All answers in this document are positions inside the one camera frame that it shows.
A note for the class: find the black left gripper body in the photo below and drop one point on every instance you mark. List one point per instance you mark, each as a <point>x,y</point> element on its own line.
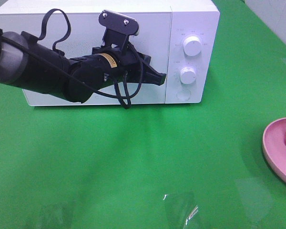
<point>104,65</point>

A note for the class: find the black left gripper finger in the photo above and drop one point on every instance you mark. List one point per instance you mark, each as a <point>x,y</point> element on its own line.
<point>146,59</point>
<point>147,74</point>

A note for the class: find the white microwave knob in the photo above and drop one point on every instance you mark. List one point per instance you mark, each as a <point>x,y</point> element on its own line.
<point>187,75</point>
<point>192,46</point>

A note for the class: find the round white door button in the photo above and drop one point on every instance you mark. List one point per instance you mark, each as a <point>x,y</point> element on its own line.
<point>184,95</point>

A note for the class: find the white microwave door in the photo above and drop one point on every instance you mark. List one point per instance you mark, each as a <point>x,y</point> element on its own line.
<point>86,32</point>

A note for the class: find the pink round plate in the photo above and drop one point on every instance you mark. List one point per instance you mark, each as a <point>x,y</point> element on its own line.
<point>274,146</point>

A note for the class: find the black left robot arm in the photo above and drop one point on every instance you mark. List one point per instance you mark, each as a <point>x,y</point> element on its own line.
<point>28,65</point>

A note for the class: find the white microwave oven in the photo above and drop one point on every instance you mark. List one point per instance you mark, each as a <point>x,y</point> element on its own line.
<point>188,17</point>

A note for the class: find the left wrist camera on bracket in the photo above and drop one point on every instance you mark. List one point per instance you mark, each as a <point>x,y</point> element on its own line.
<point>118,29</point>

